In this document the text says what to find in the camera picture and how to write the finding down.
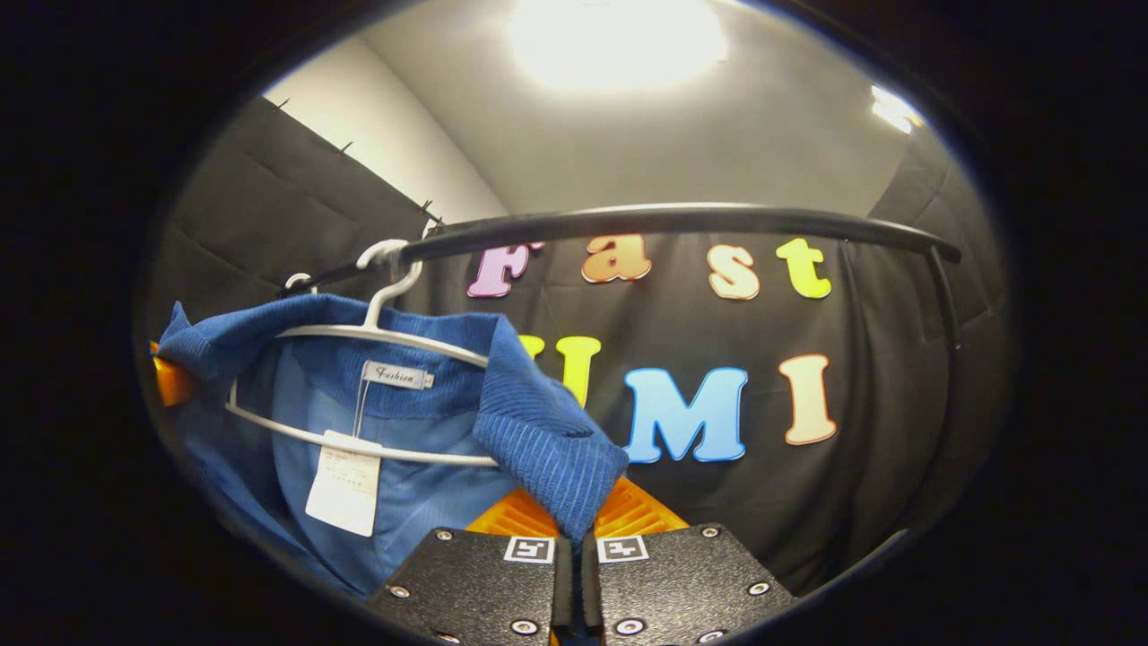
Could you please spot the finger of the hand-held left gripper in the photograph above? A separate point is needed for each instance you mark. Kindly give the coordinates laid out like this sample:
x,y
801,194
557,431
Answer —
x,y
170,381

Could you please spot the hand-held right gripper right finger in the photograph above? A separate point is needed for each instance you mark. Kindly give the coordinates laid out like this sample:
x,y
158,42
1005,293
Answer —
x,y
673,583

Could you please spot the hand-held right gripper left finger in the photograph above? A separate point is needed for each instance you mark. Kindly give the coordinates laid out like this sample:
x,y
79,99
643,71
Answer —
x,y
475,583

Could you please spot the white plastic hanger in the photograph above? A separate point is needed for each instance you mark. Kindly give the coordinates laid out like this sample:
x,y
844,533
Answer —
x,y
395,337
296,280

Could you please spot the black metal clothes rack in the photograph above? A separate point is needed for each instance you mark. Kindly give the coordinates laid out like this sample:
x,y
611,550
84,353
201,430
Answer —
x,y
673,218

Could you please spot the black backdrop cloth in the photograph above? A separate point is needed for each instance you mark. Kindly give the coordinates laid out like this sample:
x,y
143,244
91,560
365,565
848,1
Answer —
x,y
852,484

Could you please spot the square ceiling light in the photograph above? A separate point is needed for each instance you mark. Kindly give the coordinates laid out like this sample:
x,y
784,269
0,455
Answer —
x,y
892,108

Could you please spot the large round ceiling light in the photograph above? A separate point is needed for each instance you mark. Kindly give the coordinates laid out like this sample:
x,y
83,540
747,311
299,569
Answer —
x,y
619,40

